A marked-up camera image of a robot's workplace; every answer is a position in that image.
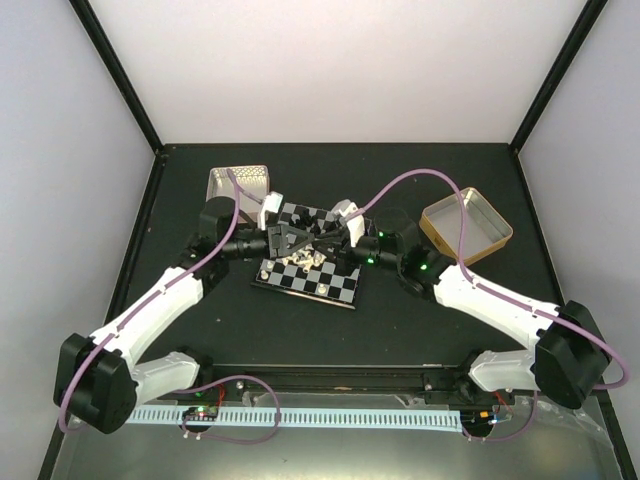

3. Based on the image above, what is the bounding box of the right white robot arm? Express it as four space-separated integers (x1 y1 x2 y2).
313 216 612 410

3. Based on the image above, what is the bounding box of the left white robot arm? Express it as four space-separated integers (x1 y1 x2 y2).
54 192 285 434

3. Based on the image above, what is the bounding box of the pile of white chess pieces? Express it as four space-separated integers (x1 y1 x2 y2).
281 250 326 270

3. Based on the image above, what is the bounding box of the pile of black chess pieces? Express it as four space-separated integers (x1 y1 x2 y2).
288 206 332 235

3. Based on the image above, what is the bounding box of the small circuit board left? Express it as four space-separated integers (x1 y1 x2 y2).
182 406 219 422

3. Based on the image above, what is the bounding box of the small circuit board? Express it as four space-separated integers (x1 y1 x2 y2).
460 410 513 427
182 406 219 422

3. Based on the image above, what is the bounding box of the small circuit board right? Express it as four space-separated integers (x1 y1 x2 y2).
460 410 513 427

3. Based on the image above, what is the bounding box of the black and silver chessboard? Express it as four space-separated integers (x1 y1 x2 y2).
251 202 362 310

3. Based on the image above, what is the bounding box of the pink square tin box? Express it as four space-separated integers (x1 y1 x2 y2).
204 164 272 226

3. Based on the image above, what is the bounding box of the gold rectangular tin lid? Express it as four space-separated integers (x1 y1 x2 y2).
419 187 513 266

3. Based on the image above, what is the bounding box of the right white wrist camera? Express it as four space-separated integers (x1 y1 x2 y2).
331 199 366 248

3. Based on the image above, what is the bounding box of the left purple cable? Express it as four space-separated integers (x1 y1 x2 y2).
57 168 266 434

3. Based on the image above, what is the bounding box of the black mounting rail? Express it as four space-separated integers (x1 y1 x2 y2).
164 363 606 401

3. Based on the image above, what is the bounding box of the pale blue cable duct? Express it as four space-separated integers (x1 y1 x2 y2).
127 405 462 433

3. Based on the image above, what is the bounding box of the black frame post left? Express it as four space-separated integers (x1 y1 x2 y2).
67 0 166 156

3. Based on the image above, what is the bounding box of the black frame post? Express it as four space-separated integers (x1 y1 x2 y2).
508 0 610 151
67 0 166 156

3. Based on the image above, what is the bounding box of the black frame post right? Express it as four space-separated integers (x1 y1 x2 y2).
508 0 610 151

